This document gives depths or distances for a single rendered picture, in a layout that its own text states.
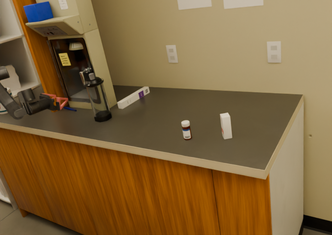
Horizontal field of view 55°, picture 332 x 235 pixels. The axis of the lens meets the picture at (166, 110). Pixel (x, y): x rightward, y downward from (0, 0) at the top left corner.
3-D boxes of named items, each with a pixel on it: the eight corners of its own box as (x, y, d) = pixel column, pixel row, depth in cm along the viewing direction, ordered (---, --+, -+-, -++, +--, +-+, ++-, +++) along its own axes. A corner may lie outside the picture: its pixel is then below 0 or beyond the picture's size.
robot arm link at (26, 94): (14, 118, 158) (15, 118, 151) (5, 96, 156) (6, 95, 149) (38, 109, 164) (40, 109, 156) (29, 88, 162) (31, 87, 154)
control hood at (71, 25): (46, 36, 190) (41, 19, 186) (84, 33, 173) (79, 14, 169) (30, 41, 182) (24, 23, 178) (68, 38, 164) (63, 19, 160)
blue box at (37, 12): (42, 19, 184) (37, 3, 181) (54, 17, 179) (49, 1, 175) (28, 22, 177) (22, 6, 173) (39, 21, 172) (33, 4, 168)
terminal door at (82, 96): (67, 100, 206) (48, 39, 190) (102, 103, 190) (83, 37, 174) (66, 100, 206) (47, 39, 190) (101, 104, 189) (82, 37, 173)
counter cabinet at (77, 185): (80, 171, 313) (51, 86, 277) (303, 229, 203) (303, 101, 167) (22, 216, 264) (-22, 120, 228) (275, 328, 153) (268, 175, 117)
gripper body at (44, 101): (42, 94, 167) (29, 98, 161) (55, 97, 162) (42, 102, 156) (44, 105, 169) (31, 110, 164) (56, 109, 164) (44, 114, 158)
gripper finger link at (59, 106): (61, 91, 170) (46, 96, 163) (69, 94, 167) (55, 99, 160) (62, 103, 173) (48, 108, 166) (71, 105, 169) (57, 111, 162)
